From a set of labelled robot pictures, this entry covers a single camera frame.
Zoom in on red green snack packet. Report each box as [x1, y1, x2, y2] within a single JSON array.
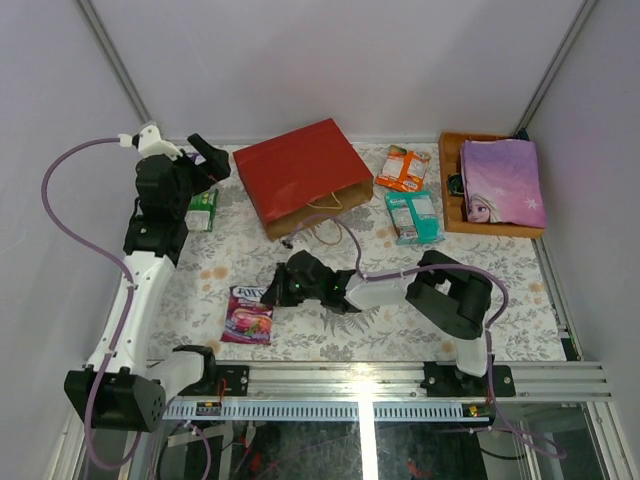
[[185, 189, 219, 232]]

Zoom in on red brown paper bag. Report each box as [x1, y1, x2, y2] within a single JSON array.
[[233, 118, 374, 241]]

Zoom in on teal snack packet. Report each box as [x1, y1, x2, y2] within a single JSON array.
[[385, 191, 444, 245]]

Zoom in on orange snack packet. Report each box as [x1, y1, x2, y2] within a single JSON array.
[[375, 145, 431, 193]]

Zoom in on purple snack packet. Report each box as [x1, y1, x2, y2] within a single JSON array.
[[191, 153, 206, 165]]

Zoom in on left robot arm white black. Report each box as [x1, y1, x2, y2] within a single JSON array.
[[64, 127, 231, 432]]

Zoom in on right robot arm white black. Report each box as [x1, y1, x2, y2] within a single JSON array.
[[261, 250, 493, 395]]

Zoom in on floral table mat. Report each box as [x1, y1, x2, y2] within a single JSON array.
[[147, 174, 565, 362]]

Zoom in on black object in tray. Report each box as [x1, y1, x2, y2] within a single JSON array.
[[447, 173, 465, 197]]

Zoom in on orange wooden tray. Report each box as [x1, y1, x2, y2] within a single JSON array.
[[438, 131, 545, 239]]

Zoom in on purple princess cloth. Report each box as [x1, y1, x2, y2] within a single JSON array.
[[460, 139, 546, 229]]

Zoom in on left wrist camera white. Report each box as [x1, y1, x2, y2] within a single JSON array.
[[117, 121, 182, 160]]

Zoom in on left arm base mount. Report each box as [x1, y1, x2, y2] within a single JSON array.
[[170, 345, 250, 398]]

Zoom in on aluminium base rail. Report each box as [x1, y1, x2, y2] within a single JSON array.
[[160, 361, 612, 422]]

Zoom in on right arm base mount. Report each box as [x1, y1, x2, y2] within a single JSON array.
[[420, 361, 516, 398]]

